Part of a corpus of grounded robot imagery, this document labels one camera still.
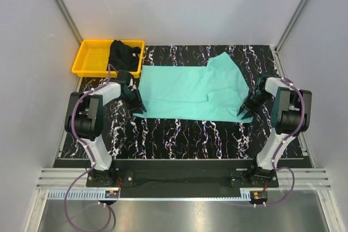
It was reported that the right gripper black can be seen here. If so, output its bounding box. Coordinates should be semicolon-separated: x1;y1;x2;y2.
239;90;272;120

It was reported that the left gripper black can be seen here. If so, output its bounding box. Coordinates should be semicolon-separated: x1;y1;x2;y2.
119;88;146;114

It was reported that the teal t shirt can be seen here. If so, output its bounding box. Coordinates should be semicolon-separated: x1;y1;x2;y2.
136;52;253;123

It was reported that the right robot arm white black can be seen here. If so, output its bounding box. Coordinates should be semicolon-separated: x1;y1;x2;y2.
231;73;312;187

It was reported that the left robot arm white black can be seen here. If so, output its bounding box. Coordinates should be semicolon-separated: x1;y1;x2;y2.
64;70;146;186

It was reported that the black marble pattern mat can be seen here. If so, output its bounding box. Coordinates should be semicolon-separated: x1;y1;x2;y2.
58;44;304;160

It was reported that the black t shirt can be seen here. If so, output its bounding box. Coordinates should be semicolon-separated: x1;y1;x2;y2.
108;40;141;72

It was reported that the yellow plastic bin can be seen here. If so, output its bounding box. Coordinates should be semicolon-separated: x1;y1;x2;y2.
71;39;145;78

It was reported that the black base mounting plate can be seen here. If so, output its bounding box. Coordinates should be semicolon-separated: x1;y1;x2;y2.
86;159;279;200

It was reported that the right small circuit board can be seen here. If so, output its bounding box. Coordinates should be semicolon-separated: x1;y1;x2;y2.
251;191;268;204

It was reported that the small circuit board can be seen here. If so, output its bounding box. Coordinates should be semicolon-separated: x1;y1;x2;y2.
105;190;120;199
251;191;268;204

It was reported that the left small circuit board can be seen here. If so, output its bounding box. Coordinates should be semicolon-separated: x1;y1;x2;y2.
105;190;120;199

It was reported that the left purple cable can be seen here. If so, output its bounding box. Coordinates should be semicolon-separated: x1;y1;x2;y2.
64;63;116;231

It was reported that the aluminium frame rail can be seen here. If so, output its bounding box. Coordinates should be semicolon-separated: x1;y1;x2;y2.
36;168;331;190

